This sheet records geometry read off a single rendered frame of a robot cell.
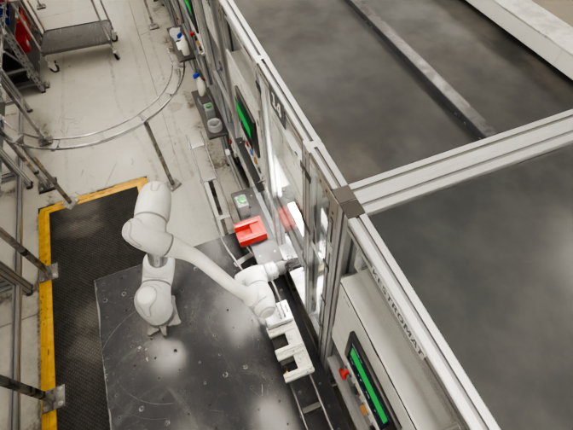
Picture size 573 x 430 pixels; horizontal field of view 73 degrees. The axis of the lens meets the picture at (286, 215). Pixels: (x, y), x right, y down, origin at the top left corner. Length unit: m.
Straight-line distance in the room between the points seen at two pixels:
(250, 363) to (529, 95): 1.67
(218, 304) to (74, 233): 1.85
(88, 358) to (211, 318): 1.20
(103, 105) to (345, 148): 4.08
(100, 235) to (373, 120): 2.91
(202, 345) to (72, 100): 3.62
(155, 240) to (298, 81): 0.83
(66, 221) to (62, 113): 1.55
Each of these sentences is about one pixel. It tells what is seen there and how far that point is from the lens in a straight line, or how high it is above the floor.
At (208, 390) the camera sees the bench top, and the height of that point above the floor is 0.68.
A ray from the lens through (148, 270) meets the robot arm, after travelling 2.16.
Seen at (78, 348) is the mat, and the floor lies 0.01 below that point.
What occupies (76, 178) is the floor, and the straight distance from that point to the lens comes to 4.21.
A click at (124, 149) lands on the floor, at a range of 4.26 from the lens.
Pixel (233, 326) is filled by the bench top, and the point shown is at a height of 0.68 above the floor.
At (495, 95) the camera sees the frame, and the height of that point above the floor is 2.01.
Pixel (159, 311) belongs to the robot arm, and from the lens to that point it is 2.14.
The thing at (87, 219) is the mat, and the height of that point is 0.01.
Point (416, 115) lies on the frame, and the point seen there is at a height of 2.01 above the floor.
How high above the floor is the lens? 2.74
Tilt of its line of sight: 55 degrees down
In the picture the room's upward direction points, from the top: 4 degrees counter-clockwise
